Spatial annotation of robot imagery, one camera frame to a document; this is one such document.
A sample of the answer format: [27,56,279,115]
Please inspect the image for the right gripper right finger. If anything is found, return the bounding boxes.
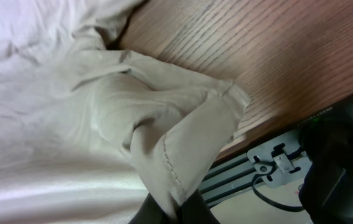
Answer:
[181,190,220,224]

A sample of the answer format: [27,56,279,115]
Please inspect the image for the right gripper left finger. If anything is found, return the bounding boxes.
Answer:
[129,194,178,224]

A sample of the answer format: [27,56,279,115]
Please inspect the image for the beige shorts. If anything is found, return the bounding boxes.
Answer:
[0,1,250,223]

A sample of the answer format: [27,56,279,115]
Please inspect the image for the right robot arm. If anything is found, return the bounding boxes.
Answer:
[177,112,353,223]

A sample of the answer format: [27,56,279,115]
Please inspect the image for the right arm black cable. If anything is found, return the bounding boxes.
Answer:
[252,174,305,213]

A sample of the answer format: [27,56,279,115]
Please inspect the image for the grey metal mounting bracket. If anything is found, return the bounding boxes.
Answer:
[246,93,353,189]

